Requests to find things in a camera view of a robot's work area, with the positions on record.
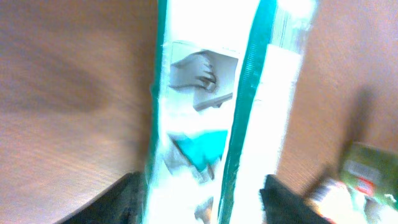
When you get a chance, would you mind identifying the green 3M gloves packet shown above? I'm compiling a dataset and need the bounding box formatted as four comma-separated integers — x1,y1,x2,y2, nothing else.
139,0,318,224

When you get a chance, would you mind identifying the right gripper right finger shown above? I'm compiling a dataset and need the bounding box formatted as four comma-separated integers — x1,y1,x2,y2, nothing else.
259,174,330,224

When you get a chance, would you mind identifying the green lid jar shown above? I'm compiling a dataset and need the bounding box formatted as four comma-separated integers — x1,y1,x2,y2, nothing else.
338,142,397,210

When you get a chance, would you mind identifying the orange small box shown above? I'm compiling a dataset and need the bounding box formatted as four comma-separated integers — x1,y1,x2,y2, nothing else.
305,178,367,224

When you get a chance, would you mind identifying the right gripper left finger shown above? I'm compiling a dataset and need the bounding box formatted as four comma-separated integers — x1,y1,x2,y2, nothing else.
60,172,144,224

